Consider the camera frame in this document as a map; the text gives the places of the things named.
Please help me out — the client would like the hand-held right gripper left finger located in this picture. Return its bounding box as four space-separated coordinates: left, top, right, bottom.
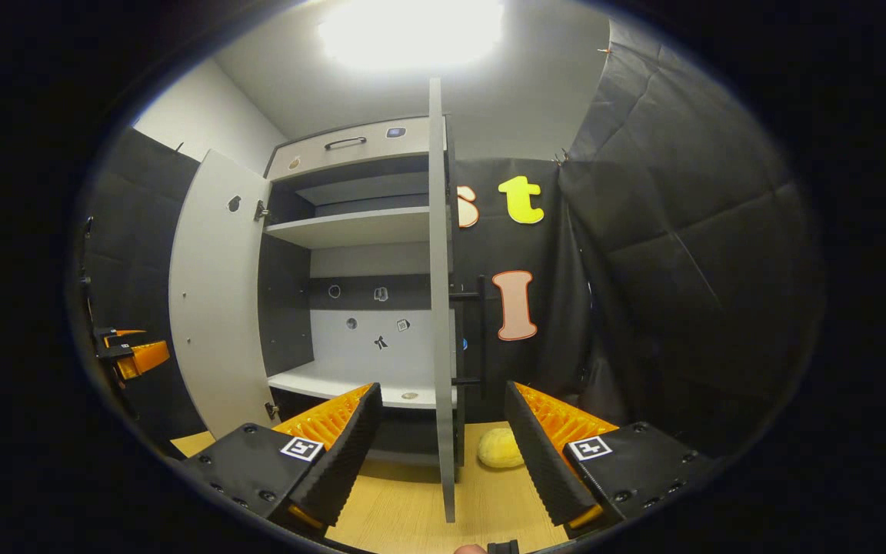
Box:
182 382 384 537

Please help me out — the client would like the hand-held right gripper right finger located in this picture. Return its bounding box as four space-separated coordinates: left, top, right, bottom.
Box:
505 380 721 539

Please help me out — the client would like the grey cabinet door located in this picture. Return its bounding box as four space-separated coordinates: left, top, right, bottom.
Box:
428 77 488 524
168 149 275 439

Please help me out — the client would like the grey double-door shoe cabinet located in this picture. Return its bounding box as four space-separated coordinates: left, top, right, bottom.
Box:
258 115 467 466

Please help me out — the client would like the white cabinet shelf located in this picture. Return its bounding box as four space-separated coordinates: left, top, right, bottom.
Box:
268 360 459 409
265 206 432 249

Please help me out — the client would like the yellow sponge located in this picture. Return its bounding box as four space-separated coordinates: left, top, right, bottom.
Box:
478 429 525 469

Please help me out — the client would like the black backdrop cloth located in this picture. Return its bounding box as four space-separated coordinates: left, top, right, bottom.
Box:
66 19 824 462

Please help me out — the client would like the ceiling light panel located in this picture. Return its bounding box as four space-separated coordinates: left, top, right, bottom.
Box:
318 0 505 74

